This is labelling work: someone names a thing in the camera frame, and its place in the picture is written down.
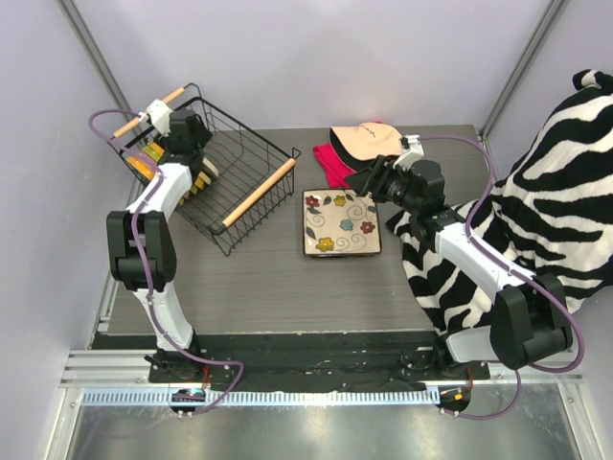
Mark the cream round plate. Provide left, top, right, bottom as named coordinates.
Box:
left=202, top=157, right=219, bottom=179

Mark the cream flower square plate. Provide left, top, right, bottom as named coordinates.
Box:
left=302, top=189, right=381, bottom=258

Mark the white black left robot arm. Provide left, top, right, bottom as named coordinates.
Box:
left=106, top=109, right=212, bottom=382

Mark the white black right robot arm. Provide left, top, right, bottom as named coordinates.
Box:
left=346, top=156, right=574, bottom=379

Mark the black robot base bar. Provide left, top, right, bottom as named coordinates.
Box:
left=92, top=331, right=490, bottom=393

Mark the red folded cloth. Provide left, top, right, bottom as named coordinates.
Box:
left=312, top=139, right=356, bottom=189

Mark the beige black bucket hat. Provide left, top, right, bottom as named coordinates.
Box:
left=329, top=122, right=403, bottom=172

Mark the green dotted round plate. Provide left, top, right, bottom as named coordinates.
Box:
left=143, top=142, right=204, bottom=196

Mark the zebra striped blanket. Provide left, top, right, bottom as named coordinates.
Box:
left=386, top=70, right=612, bottom=334

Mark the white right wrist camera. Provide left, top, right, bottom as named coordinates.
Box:
left=393, top=135, right=424, bottom=172

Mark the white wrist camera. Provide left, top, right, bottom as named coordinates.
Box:
left=393, top=135, right=424, bottom=172
left=136, top=99, right=172, bottom=136

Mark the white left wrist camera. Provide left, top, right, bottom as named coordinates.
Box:
left=136, top=99, right=172, bottom=136

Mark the black wire dish rack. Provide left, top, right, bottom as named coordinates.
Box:
left=109, top=83, right=300, bottom=256

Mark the grey slotted cable duct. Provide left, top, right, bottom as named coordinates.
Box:
left=80, top=386, right=440, bottom=407

